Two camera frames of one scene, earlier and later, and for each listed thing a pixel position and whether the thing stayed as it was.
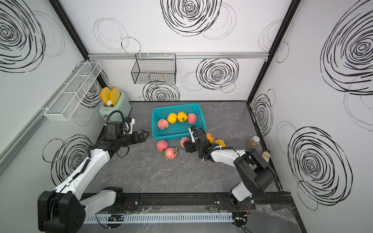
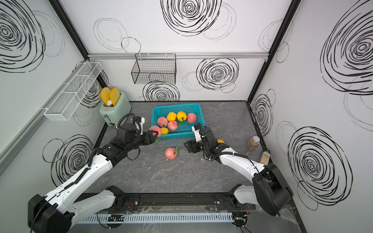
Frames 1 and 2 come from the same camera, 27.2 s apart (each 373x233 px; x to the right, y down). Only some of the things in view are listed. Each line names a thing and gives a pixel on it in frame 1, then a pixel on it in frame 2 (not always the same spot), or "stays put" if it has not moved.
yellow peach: (182, 116) stays put
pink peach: (161, 144) → (155, 128)
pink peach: (183, 139) → (172, 125)
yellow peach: (172, 118) stays put
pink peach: (192, 118) stays put
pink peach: (162, 123) stays put
